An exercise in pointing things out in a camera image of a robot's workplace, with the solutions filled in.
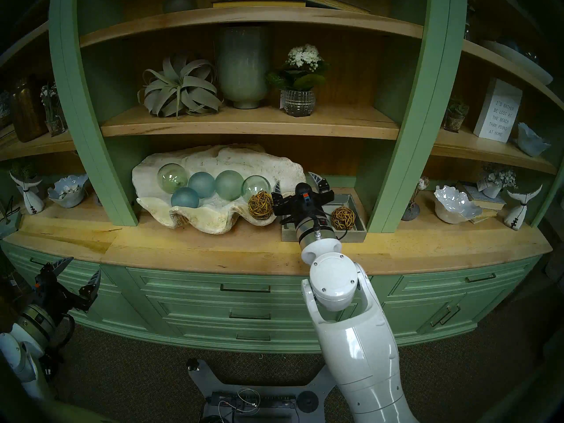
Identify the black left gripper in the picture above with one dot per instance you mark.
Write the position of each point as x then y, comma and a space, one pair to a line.
53, 290

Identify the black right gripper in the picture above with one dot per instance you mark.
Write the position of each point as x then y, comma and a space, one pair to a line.
304, 208

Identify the woven rattan ball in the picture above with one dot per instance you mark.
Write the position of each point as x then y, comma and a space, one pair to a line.
343, 218
261, 205

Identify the grey square tray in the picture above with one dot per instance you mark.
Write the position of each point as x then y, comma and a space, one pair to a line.
357, 232

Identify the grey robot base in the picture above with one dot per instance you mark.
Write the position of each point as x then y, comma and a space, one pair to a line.
207, 382

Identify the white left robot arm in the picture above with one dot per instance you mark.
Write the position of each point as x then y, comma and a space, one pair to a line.
17, 351

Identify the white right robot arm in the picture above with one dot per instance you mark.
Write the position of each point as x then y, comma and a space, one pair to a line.
352, 338

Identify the giant white clam shell bowl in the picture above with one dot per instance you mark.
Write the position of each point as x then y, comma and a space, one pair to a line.
273, 166

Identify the white bowl with shells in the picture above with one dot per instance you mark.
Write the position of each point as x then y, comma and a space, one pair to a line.
66, 198

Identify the white ruffled ceramic bowl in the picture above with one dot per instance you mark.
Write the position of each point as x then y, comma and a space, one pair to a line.
454, 206

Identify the pale blue ruffled bowl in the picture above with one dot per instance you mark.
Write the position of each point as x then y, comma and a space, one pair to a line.
531, 142

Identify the clear green glass ball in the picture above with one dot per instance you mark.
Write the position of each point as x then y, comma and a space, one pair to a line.
172, 178
255, 183

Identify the frosted green glass ball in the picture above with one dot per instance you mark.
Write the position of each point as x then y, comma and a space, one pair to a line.
229, 185

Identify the small blue block ornament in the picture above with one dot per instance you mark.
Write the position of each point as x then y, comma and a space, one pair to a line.
9, 228

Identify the white flowers in glass pot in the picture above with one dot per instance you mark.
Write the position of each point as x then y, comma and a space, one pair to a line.
299, 102

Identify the white whale tail figurine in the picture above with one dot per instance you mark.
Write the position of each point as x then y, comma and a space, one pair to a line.
517, 217
33, 202

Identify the frosted blue glass ball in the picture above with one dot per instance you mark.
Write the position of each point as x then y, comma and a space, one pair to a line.
185, 198
202, 183

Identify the small bird on stone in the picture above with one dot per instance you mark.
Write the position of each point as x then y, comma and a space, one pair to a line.
410, 213

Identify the small green moss plant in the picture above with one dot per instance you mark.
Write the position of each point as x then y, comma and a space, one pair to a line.
24, 170

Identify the green wooden shelf cabinet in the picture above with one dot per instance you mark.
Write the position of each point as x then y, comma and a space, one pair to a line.
264, 301

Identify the pale green ceramic vase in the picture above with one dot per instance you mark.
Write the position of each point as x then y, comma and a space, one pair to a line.
242, 65

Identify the grey air plant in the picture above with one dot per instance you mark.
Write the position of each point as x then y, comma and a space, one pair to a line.
180, 89

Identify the small flowers in glass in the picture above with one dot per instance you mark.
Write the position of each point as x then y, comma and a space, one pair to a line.
53, 124

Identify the small potted green plant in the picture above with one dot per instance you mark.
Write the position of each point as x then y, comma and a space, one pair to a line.
454, 120

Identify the copper metal vase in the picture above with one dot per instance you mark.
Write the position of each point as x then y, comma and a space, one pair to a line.
26, 109

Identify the dark textured ornament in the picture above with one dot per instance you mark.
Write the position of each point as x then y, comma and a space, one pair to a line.
4, 111

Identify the thin yellow book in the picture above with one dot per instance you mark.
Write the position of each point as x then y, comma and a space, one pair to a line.
260, 4

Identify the tan hardcover book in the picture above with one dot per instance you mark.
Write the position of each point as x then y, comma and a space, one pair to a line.
482, 216

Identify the old dark cover book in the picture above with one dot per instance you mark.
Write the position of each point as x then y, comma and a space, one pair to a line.
326, 0

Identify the grey hardcover book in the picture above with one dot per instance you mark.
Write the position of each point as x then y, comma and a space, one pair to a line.
493, 202

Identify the white text sign block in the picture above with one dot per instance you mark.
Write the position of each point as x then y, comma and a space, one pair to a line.
498, 111

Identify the grey green glass ball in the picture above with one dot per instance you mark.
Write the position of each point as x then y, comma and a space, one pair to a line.
180, 3

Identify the black electronics box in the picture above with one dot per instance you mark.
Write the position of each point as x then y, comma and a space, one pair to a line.
273, 402

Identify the dark blue ball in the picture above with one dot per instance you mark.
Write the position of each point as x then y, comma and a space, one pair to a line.
511, 44

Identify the large white platter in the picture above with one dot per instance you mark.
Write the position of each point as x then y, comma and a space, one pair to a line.
524, 61

